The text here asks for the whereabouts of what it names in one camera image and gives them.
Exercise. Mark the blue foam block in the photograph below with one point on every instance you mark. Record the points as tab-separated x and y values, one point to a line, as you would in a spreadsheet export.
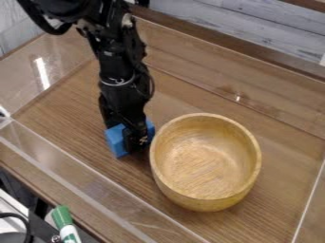
116	141

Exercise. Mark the green and white marker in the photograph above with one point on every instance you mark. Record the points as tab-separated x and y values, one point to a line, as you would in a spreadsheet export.
65	224

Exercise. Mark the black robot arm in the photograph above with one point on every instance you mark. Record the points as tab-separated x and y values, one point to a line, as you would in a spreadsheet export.
106	23

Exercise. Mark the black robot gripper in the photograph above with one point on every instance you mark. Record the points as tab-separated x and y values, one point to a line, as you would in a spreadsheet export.
122	100

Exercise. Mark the clear acrylic tray wall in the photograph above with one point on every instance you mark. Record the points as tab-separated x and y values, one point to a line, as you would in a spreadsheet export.
105	209

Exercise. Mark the brown wooden bowl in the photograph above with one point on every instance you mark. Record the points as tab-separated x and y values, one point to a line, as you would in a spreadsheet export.
207	160

